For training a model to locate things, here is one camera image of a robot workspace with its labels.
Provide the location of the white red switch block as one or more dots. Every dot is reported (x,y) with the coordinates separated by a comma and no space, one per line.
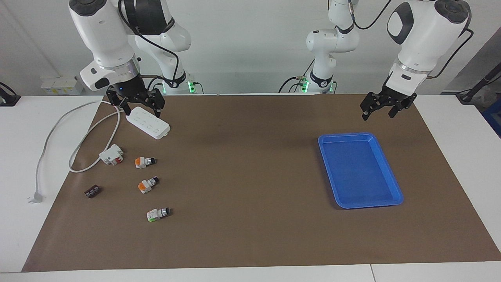
(110,154)

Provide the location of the black clamp mount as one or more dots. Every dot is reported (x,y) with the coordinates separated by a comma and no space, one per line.
(8,100)

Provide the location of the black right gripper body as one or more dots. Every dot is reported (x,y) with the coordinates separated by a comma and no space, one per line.
(127,88)

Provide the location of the dark brown terminal block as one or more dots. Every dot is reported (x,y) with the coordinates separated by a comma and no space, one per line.
(93,191)

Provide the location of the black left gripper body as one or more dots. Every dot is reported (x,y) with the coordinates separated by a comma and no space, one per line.
(397,96)

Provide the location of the white orange green knob switch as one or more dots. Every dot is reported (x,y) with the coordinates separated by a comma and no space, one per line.
(144,161)

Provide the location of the white cardboard box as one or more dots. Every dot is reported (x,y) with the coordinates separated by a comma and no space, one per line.
(58,84)

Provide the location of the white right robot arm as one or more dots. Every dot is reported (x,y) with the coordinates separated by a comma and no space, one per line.
(101,31)

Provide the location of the blue plastic tray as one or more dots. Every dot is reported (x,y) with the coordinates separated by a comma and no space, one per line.
(360,172)

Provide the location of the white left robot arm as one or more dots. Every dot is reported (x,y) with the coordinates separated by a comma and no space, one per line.
(426,35)

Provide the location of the blue crate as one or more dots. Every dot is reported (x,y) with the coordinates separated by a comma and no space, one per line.
(494,115)

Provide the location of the white power strip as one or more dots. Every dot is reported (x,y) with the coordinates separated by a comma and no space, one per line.
(152,126)

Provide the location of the brown paper mat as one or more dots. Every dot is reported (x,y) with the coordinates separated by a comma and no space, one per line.
(242,196)

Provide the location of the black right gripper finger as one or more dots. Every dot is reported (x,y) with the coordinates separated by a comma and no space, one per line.
(115,100)
(158,100)

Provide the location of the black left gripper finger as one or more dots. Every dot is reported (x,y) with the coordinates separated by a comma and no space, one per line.
(400,105)
(373,101)

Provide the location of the black stand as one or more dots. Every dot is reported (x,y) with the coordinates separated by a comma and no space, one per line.
(479,84)

